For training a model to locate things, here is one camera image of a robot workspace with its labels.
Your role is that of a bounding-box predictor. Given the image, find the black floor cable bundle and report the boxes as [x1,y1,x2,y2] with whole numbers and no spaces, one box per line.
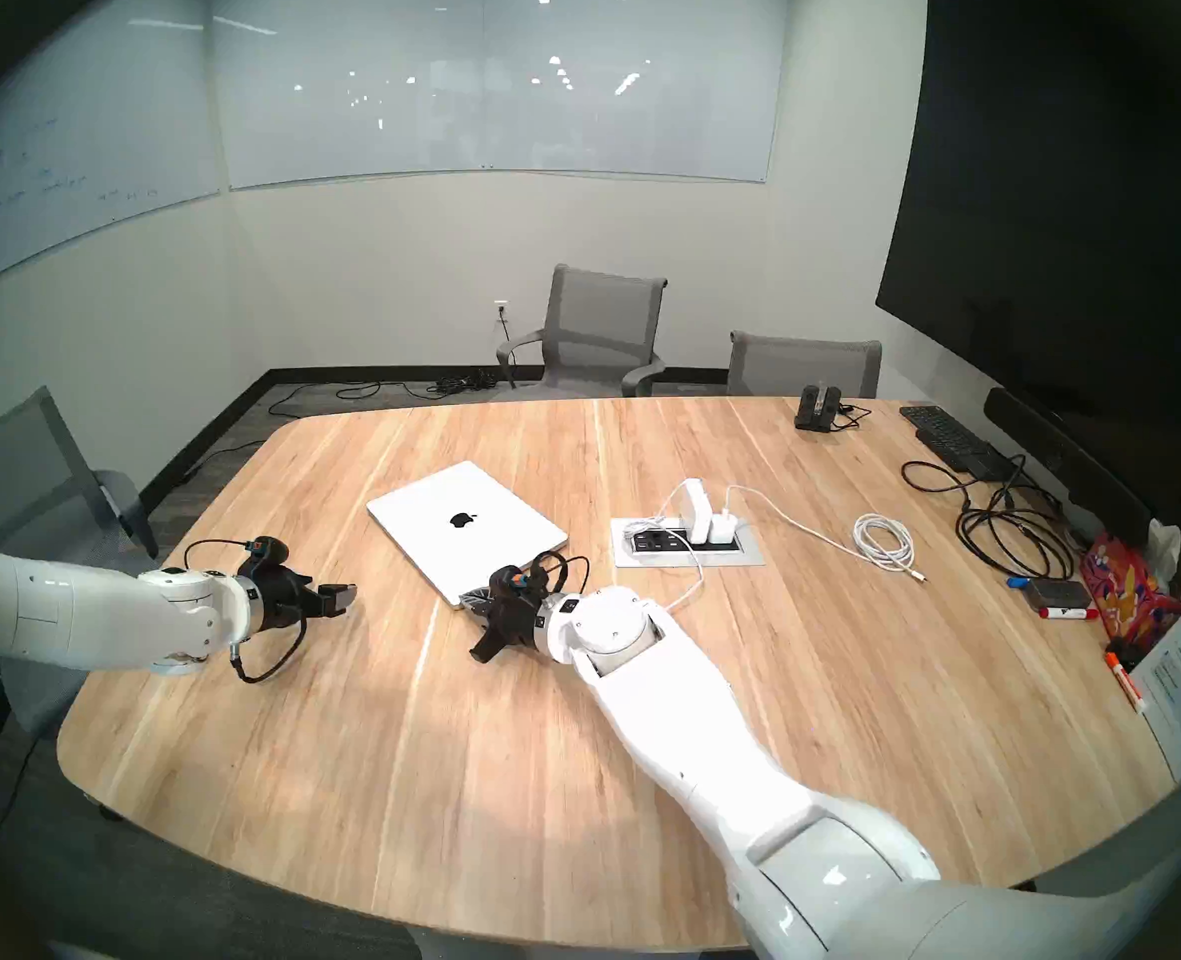
[268,368,502,419]

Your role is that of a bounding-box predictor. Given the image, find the large white power adapter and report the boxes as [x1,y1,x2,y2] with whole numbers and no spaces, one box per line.
[678,480,714,546]

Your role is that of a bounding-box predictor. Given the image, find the large black TV screen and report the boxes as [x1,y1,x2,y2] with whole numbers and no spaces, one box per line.
[875,0,1181,569]

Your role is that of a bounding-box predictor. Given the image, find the coiled white USB cable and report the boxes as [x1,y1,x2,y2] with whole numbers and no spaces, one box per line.
[722,484,927,583]

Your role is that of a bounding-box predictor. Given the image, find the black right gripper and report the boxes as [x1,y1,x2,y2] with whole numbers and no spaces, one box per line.
[460,587,553,665]

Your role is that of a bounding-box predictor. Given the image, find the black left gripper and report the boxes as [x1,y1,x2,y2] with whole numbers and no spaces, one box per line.
[248,565,359,635]

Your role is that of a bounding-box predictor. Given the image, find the black controller charging dock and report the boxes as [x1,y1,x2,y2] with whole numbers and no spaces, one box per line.
[793,383,844,434]

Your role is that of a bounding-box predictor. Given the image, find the black video bar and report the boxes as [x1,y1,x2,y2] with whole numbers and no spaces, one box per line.
[983,386,1152,547]

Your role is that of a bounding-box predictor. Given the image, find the white MagSafe charging cable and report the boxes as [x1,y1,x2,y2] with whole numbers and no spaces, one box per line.
[625,480,704,611]

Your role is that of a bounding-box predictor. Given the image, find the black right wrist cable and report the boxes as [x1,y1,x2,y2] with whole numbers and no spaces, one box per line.
[528,550,592,595]

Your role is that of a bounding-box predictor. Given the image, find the grey mesh office chair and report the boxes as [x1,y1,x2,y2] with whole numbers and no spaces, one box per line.
[727,330,883,399]
[495,264,670,401]
[0,386,162,824]

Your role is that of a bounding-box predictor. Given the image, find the orange whiteboard marker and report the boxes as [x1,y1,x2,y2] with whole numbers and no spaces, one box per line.
[1103,651,1149,714]

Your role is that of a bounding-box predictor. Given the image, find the silver table outlet box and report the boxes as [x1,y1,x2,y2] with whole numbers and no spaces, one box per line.
[610,516,766,569]

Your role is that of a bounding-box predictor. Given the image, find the glass whiteboard with writing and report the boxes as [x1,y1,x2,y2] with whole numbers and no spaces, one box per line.
[0,0,224,304]

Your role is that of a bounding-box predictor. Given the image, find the colourful snack bag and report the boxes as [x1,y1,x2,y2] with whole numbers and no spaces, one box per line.
[1080,518,1181,649]

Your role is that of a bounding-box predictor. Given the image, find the black keyboard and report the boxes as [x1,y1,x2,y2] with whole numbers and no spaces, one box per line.
[898,405,1017,481]

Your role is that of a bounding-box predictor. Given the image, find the silver MacBook laptop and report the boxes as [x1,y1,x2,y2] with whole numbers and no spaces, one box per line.
[365,459,571,611]

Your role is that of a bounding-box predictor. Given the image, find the tangled black cable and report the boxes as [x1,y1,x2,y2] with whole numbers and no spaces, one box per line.
[900,453,1079,582]

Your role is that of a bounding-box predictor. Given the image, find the blank glass whiteboard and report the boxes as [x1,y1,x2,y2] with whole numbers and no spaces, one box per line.
[208,0,790,191]

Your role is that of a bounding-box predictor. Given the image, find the thick black left wrist cable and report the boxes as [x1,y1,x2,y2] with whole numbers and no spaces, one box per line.
[228,613,310,684]

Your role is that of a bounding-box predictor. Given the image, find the thin left camera cable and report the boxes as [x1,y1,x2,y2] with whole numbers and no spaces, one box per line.
[183,538,257,571]

